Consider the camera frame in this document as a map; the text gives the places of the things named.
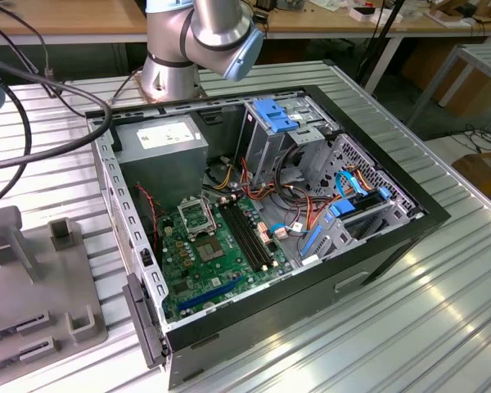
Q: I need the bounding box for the metal socket cover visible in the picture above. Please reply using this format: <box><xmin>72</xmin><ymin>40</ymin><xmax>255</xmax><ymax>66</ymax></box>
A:
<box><xmin>176</xmin><ymin>196</ymin><xmax>217</xmax><ymax>239</ymax></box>

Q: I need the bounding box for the CPU socket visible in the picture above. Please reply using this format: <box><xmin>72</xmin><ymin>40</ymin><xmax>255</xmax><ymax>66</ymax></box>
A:
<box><xmin>193</xmin><ymin>236</ymin><xmax>223</xmax><ymax>263</ymax></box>

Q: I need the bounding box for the black RAM slot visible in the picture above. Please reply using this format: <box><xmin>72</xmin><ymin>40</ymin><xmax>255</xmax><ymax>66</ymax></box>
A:
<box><xmin>224</xmin><ymin>203</ymin><xmax>266</xmax><ymax>270</ymax></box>
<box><xmin>233</xmin><ymin>200</ymin><xmax>275</xmax><ymax>265</ymax></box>
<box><xmin>229</xmin><ymin>201</ymin><xmax>270</xmax><ymax>267</ymax></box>
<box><xmin>219</xmin><ymin>204</ymin><xmax>262</xmax><ymax>272</ymax></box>

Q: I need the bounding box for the socket locking lever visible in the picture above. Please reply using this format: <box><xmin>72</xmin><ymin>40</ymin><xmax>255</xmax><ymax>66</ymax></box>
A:
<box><xmin>202</xmin><ymin>192</ymin><xmax>219</xmax><ymax>237</ymax></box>

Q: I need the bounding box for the grey metal drive cage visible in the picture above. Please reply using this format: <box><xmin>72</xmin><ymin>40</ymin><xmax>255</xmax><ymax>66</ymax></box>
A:
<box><xmin>233</xmin><ymin>92</ymin><xmax>340</xmax><ymax>185</ymax></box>

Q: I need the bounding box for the grey power supply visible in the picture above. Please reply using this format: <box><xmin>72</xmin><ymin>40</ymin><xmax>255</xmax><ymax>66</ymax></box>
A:
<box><xmin>113</xmin><ymin>114</ymin><xmax>209</xmax><ymax>214</ymax></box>

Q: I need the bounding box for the blue drive bay latch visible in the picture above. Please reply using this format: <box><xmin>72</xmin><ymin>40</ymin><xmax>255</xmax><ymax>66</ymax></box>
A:
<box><xmin>253</xmin><ymin>97</ymin><xmax>300</xmax><ymax>134</ymax></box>

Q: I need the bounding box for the hard disk in blue carrier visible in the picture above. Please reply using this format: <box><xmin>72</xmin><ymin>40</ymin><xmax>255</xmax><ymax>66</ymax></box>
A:
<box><xmin>328</xmin><ymin>186</ymin><xmax>393</xmax><ymax>220</ymax></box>

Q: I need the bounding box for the green motherboard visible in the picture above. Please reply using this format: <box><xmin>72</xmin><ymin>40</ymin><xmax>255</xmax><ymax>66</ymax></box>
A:
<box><xmin>157</xmin><ymin>192</ymin><xmax>295</xmax><ymax>324</ymax></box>

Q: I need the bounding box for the white power supply label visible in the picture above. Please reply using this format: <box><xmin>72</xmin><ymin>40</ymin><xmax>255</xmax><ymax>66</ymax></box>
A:
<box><xmin>136</xmin><ymin>124</ymin><xmax>200</xmax><ymax>151</ymax></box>

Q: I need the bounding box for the grey metal disk bay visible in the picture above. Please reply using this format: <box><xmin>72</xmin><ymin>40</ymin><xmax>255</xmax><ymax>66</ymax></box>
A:
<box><xmin>298</xmin><ymin>200</ymin><xmax>414</xmax><ymax>267</ymax></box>

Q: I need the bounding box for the black case fan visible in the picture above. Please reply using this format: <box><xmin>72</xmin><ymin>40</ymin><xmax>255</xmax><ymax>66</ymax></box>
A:
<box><xmin>133</xmin><ymin>182</ymin><xmax>164</xmax><ymax>251</ymax></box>

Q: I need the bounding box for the blue expansion slot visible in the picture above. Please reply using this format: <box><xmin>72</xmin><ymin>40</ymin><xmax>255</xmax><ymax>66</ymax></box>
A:
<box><xmin>176</xmin><ymin>274</ymin><xmax>245</xmax><ymax>313</ymax></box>

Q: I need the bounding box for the black PC case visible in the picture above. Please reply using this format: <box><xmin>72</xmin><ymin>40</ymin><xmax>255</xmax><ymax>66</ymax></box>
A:
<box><xmin>84</xmin><ymin>84</ymin><xmax>453</xmax><ymax>391</ymax></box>

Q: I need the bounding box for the grey parts rack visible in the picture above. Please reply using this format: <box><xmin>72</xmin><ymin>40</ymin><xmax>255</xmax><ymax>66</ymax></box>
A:
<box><xmin>0</xmin><ymin>206</ymin><xmax>110</xmax><ymax>372</ymax></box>

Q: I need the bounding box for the white flat box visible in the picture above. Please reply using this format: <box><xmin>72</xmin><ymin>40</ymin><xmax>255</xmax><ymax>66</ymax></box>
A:
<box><xmin>349</xmin><ymin>3</ymin><xmax>404</xmax><ymax>25</ymax></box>

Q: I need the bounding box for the black tripod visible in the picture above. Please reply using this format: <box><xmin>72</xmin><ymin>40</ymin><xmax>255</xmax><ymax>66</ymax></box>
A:
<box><xmin>354</xmin><ymin>0</ymin><xmax>406</xmax><ymax>89</ymax></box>

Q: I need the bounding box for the wooden desk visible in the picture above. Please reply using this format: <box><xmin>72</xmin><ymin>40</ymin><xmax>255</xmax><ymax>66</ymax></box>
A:
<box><xmin>0</xmin><ymin>0</ymin><xmax>491</xmax><ymax>46</ymax></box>

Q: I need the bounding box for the large brown cardboard box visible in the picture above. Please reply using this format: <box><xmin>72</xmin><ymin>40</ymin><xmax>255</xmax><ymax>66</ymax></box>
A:
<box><xmin>400</xmin><ymin>40</ymin><xmax>491</xmax><ymax>120</ymax></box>

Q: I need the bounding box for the black round cable bundle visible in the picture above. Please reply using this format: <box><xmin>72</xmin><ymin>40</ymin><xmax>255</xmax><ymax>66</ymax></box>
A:
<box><xmin>269</xmin><ymin>145</ymin><xmax>312</xmax><ymax>206</ymax></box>

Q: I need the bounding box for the white plug with blue wire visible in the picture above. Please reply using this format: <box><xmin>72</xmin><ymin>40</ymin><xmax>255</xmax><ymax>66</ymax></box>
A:
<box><xmin>268</xmin><ymin>222</ymin><xmax>290</xmax><ymax>241</ymax></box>

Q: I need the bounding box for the coloured power wire bundle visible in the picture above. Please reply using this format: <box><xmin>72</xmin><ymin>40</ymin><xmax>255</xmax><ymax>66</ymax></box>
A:
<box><xmin>202</xmin><ymin>157</ymin><xmax>332</xmax><ymax>230</ymax></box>

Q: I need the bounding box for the blue plastic bay rail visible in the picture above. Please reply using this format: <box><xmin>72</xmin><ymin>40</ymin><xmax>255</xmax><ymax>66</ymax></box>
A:
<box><xmin>300</xmin><ymin>224</ymin><xmax>324</xmax><ymax>257</ymax></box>

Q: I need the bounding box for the blue flat data cable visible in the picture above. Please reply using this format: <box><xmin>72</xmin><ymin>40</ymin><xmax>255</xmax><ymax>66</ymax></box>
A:
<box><xmin>334</xmin><ymin>169</ymin><xmax>372</xmax><ymax>201</ymax></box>

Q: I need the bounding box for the red twisted fan wire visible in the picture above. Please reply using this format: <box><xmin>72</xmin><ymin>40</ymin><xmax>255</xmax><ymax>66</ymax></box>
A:
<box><xmin>133</xmin><ymin>183</ymin><xmax>168</xmax><ymax>253</ymax></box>

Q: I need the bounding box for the dark grey case handle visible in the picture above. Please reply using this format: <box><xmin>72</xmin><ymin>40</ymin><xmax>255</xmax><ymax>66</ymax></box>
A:
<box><xmin>121</xmin><ymin>272</ymin><xmax>169</xmax><ymax>369</ymax></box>

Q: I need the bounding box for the thin black camera cable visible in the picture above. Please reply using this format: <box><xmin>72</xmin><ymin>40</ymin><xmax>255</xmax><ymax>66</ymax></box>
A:
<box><xmin>0</xmin><ymin>79</ymin><xmax>34</xmax><ymax>263</ymax></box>

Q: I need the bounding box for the thick black camera cable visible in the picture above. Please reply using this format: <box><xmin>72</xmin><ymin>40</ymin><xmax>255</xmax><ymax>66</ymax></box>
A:
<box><xmin>0</xmin><ymin>55</ymin><xmax>112</xmax><ymax>173</ymax></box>

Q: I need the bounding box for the cable with silver plug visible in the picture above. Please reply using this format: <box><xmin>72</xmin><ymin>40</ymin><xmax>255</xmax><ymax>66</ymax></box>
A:
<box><xmin>0</xmin><ymin>3</ymin><xmax>55</xmax><ymax>79</ymax></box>

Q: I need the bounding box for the grey metal frame table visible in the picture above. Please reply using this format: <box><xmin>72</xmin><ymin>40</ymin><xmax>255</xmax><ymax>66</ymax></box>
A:
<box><xmin>407</xmin><ymin>43</ymin><xmax>491</xmax><ymax>132</ymax></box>

